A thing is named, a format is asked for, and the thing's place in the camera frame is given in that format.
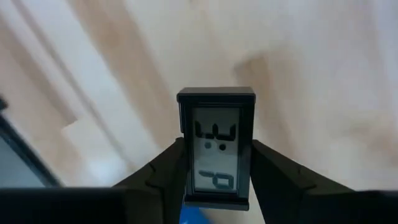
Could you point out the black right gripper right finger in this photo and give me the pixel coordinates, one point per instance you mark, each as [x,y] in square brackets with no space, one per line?
[280,186]

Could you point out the blue plastic bin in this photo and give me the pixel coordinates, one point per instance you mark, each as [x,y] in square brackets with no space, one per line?
[192,218]

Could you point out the black digital clock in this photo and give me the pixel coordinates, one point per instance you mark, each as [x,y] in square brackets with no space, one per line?
[216,155]

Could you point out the black aluminium table frame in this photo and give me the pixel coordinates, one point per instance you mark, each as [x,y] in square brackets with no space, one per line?
[25,152]

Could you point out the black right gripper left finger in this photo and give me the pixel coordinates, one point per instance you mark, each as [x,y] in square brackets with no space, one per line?
[161,186]

